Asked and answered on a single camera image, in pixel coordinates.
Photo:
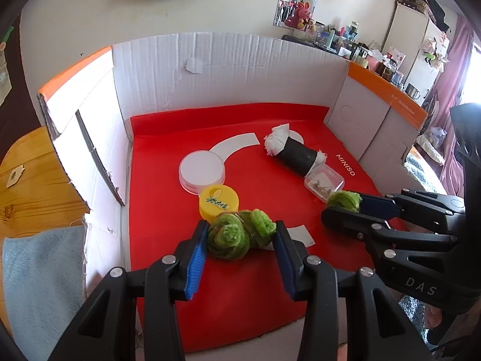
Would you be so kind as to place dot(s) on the large green yarn bundle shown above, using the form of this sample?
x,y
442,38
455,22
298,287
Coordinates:
x,y
229,237

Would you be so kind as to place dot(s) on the small clear plastic box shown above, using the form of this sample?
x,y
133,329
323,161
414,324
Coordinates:
x,y
325,180

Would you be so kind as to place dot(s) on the metal mug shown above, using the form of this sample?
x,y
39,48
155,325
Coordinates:
x,y
412,91

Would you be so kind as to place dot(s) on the white cabinet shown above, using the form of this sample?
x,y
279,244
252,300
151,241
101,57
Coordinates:
x,y
417,45

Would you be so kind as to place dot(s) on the purple curtain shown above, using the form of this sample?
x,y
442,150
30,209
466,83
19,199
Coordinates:
x,y
456,75

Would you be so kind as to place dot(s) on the blue-covered side table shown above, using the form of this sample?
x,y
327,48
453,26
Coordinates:
x,y
300,40

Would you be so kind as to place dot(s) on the pink rabbit plush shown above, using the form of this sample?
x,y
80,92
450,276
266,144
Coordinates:
x,y
300,15

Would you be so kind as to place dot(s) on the small beige table sticker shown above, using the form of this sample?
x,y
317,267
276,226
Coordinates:
x,y
15,175

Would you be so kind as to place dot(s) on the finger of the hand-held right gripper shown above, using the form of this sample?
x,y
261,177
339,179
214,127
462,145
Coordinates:
x,y
349,222
377,206

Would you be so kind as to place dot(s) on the dark suitcase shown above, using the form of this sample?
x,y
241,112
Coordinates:
x,y
424,3

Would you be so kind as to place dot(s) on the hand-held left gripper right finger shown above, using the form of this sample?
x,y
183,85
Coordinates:
x,y
285,267

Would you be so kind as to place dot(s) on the yellow round cap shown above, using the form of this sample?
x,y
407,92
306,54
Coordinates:
x,y
218,203

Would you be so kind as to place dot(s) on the orange cardboard box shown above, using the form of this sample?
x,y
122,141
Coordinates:
x,y
244,301

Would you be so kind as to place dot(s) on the light blue towel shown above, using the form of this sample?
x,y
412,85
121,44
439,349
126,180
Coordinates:
x,y
41,278

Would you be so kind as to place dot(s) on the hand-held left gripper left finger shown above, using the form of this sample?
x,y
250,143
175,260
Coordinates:
x,y
195,267

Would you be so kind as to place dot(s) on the black roll with white paper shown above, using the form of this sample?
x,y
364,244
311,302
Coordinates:
x,y
297,154

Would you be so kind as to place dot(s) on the small green yarn ball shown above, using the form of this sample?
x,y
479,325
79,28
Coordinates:
x,y
344,200

